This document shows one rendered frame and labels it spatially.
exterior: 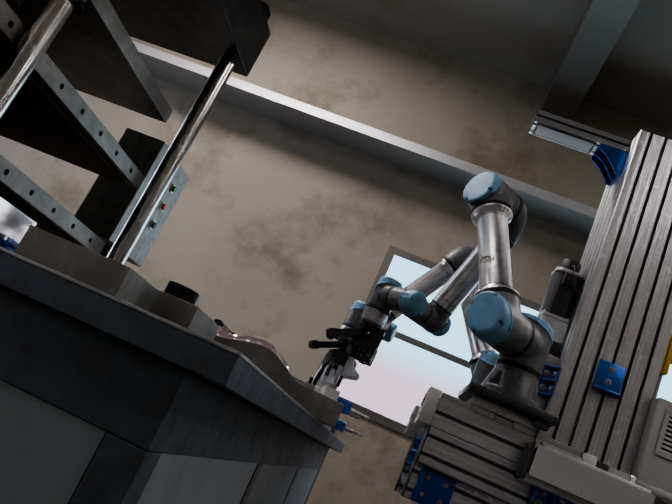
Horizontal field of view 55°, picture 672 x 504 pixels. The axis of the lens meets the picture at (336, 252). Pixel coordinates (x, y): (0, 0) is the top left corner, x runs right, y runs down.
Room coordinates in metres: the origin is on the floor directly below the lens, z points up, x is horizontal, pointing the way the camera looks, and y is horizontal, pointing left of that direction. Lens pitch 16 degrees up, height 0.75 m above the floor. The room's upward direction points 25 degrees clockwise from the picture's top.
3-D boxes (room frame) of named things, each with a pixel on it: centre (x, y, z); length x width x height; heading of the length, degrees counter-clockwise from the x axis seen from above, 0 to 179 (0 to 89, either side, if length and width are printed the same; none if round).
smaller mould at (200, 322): (1.17, 0.25, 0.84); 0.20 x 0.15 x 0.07; 79
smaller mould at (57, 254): (0.98, 0.32, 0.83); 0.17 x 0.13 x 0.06; 79
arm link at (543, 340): (1.63, -0.55, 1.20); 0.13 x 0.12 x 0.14; 125
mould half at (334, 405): (1.60, 0.10, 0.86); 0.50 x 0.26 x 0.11; 96
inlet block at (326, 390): (1.58, -0.18, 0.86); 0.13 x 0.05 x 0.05; 96
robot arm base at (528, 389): (1.64, -0.56, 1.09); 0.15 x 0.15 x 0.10
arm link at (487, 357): (2.13, -0.65, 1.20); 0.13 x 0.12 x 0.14; 164
